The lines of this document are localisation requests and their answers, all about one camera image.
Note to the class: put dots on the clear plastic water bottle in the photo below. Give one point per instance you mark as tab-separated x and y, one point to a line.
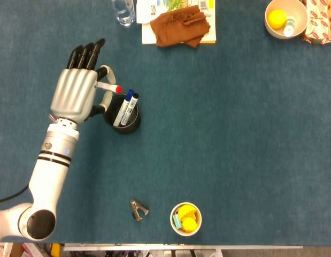
125	12

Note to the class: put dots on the small cream cup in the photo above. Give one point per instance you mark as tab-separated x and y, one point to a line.
198	214

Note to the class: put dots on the large cream bowl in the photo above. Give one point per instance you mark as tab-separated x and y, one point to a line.
301	13

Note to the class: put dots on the yellow ball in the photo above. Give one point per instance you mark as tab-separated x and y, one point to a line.
277	18

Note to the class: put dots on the small white bottle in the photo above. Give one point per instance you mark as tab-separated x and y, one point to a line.
288	28

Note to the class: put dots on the teal eraser block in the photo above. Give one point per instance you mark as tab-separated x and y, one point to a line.
177	221

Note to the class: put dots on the black cap whiteboard marker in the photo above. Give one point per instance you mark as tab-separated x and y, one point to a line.
131	107

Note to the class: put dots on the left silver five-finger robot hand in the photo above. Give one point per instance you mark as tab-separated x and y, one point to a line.
74	93

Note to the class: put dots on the white printed plastic bag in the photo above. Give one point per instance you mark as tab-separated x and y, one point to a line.
144	10

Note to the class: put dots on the dark metal staple remover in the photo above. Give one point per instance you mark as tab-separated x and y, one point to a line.
138	210

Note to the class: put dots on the blue cap whiteboard marker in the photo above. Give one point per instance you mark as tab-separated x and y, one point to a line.
125	105

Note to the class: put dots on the red cap whiteboard marker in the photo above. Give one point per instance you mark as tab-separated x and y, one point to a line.
109	87

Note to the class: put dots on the blue felt table cover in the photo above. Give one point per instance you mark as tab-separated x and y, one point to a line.
221	120

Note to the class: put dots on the red patterned paper snack bag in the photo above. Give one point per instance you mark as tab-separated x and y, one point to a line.
321	24

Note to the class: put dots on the yellow round eggshell toy half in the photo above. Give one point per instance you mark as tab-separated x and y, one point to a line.
189	224

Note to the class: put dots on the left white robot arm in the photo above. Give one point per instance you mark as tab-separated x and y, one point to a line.
51	171

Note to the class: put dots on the white book with yellow edge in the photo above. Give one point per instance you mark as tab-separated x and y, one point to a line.
147	36

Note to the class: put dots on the brown folded cloth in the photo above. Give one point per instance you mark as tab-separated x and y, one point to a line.
176	28

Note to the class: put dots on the yellow cracked eggshell toy half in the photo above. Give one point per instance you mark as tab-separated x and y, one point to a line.
186	211

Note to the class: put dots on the black mesh pen holder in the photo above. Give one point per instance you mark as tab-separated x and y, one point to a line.
133	128

